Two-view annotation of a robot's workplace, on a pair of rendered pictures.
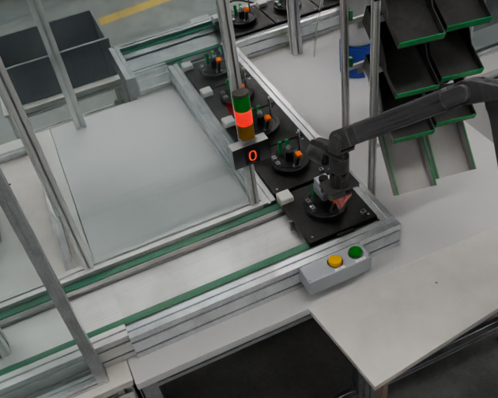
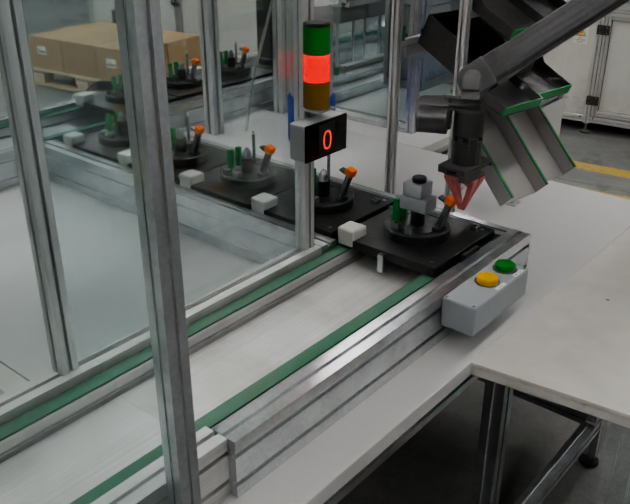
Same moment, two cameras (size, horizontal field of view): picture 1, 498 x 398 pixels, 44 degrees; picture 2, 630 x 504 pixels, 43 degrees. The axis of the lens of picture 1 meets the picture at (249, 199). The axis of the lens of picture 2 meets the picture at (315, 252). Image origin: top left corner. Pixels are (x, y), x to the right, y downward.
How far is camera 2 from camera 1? 1.07 m
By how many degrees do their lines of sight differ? 31
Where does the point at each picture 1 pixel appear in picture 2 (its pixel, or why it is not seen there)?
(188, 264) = (247, 340)
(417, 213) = not seen: hidden behind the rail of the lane
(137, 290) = not seen: hidden behind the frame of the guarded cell
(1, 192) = not seen: outside the picture
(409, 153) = (499, 151)
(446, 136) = (525, 134)
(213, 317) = (344, 395)
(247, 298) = (385, 357)
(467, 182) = (543, 210)
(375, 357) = (617, 390)
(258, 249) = (350, 302)
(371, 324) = (574, 358)
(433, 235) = (556, 259)
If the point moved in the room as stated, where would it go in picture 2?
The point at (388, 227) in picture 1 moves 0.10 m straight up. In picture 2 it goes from (519, 239) to (525, 195)
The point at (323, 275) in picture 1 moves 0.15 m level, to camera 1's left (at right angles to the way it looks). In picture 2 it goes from (487, 297) to (423, 320)
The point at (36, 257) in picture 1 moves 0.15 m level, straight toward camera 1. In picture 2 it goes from (157, 164) to (283, 192)
